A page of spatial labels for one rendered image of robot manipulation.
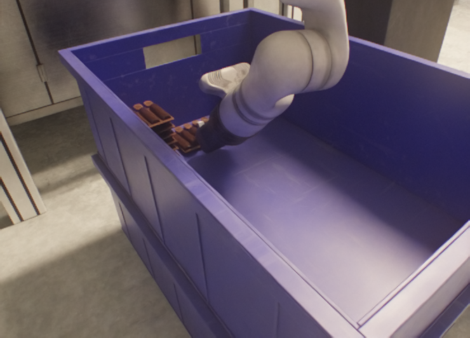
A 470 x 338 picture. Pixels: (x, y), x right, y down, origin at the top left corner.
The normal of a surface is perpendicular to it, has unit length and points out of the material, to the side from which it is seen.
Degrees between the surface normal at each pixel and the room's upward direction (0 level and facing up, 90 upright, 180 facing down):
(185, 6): 90
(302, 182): 0
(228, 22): 90
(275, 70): 87
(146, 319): 0
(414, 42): 90
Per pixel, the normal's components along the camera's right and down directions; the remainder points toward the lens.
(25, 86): 0.56, 0.48
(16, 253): -0.04, -0.80
